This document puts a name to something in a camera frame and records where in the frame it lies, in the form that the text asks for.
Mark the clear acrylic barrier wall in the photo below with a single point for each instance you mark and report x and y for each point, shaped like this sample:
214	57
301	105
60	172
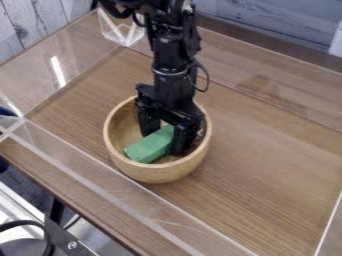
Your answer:
261	196

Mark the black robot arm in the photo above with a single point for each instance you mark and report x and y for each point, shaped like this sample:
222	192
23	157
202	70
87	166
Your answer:
170	24

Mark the black metal bracket with screw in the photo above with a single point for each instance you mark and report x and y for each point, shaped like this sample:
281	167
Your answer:
64	243

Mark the green rectangular block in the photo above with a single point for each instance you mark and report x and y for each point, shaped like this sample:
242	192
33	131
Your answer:
151	147

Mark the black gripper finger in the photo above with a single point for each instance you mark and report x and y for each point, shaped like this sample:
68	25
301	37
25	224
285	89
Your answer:
186	136
148	119

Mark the brown wooden bowl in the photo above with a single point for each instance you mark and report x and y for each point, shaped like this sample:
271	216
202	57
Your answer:
120	132

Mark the blue object at left edge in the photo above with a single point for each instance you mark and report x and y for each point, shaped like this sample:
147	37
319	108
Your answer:
8	118

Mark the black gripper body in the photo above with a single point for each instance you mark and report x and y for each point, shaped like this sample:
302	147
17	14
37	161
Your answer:
171	96

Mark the clear acrylic corner bracket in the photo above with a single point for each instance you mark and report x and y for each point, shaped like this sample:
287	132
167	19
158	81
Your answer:
122	32

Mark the black table leg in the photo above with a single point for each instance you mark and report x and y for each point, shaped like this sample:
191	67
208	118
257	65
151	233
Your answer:
56	211

